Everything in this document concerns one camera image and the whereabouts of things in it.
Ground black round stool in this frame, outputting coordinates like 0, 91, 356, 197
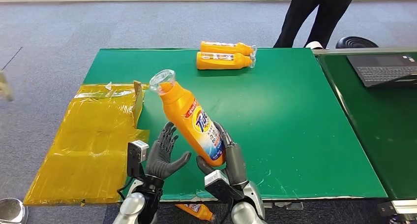
335, 36, 379, 49

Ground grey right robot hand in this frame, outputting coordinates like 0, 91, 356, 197
196, 121, 249, 187

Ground shiny silver metal object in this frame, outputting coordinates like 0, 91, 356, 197
0, 198, 29, 224

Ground metal bracket under table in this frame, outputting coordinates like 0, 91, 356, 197
262, 201, 304, 211

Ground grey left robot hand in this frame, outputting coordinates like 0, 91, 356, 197
146, 121, 192, 184

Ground black laptop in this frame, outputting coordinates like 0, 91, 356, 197
346, 54, 417, 88

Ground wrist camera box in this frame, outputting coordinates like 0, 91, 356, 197
126, 140, 150, 178
204, 169, 245, 204

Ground orange detergent bottle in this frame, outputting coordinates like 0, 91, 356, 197
200, 41, 257, 57
149, 69, 226, 167
175, 204, 217, 223
196, 51, 256, 70

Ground aluminium table frame corner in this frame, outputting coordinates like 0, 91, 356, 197
378, 199, 417, 224

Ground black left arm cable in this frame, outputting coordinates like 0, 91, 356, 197
117, 177, 135, 200

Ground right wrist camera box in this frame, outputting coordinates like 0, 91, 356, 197
204, 169, 245, 204

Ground yellow taped flat cardboard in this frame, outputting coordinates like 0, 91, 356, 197
23, 81, 150, 206

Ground person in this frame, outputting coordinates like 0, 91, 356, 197
273, 0, 359, 50

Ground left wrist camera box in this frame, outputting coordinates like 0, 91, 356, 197
126, 140, 150, 178

